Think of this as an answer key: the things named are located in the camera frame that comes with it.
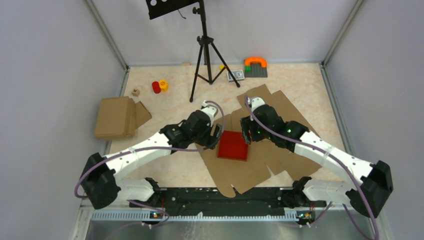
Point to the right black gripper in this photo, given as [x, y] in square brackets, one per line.
[247, 124]

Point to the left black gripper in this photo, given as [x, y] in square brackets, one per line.
[210, 141]

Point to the red paper box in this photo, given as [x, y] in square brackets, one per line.
[232, 146]

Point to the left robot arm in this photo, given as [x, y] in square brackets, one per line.
[101, 179]

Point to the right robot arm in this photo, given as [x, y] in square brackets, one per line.
[365, 186]

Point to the folded brown cardboard box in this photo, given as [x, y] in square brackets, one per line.
[119, 117]

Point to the large flat cardboard sheet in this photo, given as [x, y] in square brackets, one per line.
[264, 157]

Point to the yellow toy block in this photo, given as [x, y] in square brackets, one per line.
[164, 86]

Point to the playing card deck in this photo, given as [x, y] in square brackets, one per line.
[237, 74]

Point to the red cylinder toy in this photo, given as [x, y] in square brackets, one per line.
[156, 87]

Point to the green toy brick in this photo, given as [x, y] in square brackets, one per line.
[247, 68]

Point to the orange arch toy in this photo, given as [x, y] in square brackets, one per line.
[256, 60]

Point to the small wooden cube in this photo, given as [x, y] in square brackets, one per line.
[136, 92]

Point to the black perforated plate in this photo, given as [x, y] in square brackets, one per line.
[158, 8]

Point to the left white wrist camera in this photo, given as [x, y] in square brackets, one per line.
[210, 110]

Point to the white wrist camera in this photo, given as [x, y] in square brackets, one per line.
[210, 110]
[254, 102]

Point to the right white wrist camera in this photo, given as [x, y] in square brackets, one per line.
[254, 102]

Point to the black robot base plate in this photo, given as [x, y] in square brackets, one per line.
[256, 202]

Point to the black camera tripod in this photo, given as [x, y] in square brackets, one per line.
[205, 42]

